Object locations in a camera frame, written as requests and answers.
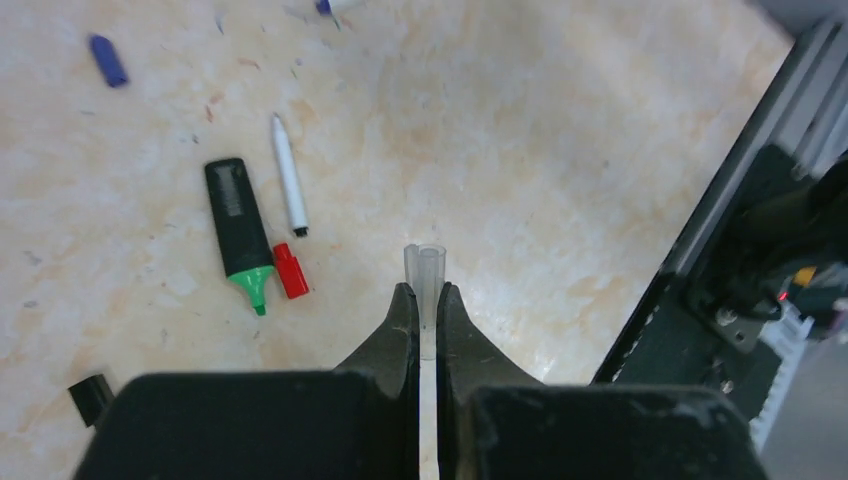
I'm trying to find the white pen near highlighter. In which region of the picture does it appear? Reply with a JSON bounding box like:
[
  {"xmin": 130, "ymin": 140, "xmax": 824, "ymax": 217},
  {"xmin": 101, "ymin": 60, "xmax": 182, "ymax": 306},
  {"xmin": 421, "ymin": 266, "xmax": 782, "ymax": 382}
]
[{"xmin": 271, "ymin": 113, "xmax": 309, "ymax": 238}]

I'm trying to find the purple small cap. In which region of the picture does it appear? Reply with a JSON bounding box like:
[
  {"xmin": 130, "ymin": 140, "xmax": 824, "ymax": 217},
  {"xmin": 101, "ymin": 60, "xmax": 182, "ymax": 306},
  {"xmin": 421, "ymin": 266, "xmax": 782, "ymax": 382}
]
[{"xmin": 88, "ymin": 34, "xmax": 130, "ymax": 88}]

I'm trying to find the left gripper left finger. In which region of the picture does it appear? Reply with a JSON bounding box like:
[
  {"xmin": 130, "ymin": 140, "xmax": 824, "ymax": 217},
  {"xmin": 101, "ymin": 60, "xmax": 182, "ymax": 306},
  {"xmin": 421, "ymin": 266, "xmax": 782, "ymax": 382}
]
[{"xmin": 75, "ymin": 283, "xmax": 419, "ymax": 479}]

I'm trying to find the small black pen cap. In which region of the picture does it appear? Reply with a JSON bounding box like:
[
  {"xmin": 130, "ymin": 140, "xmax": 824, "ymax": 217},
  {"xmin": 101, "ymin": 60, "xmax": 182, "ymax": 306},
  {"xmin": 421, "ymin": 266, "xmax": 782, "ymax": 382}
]
[{"xmin": 67, "ymin": 373, "xmax": 115, "ymax": 428}]

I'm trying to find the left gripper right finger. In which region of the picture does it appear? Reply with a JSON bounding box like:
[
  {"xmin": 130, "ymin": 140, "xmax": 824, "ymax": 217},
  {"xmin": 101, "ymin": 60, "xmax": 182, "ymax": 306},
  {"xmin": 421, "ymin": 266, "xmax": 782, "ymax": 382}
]
[{"xmin": 436, "ymin": 284, "xmax": 766, "ymax": 479}]

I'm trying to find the white pen with clip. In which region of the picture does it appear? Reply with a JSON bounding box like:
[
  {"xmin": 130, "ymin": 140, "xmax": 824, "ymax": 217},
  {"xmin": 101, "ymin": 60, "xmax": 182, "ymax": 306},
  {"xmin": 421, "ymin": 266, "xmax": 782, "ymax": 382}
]
[{"xmin": 314, "ymin": 0, "xmax": 366, "ymax": 30}]

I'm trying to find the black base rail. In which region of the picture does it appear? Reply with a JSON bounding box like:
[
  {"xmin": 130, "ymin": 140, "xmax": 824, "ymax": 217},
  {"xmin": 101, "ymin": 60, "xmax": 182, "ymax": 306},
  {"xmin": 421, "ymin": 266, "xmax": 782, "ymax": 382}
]
[{"xmin": 594, "ymin": 145, "xmax": 847, "ymax": 419}]

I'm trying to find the clear translucent pen cap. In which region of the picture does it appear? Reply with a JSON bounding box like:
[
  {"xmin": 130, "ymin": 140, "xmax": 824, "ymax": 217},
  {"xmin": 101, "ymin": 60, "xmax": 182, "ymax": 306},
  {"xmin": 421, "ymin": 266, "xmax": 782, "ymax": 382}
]
[{"xmin": 404, "ymin": 244, "xmax": 446, "ymax": 361}]

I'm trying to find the red pen cap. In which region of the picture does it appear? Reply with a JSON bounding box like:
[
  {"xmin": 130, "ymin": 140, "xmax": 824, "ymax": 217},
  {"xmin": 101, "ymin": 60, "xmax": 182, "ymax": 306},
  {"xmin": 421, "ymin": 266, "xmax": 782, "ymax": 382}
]
[{"xmin": 272, "ymin": 243, "xmax": 310, "ymax": 299}]

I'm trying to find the black green highlighter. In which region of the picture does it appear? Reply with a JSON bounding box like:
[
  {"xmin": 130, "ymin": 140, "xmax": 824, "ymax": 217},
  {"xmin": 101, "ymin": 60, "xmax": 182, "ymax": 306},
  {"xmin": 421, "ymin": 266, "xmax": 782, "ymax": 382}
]
[{"xmin": 204, "ymin": 158, "xmax": 275, "ymax": 316}]

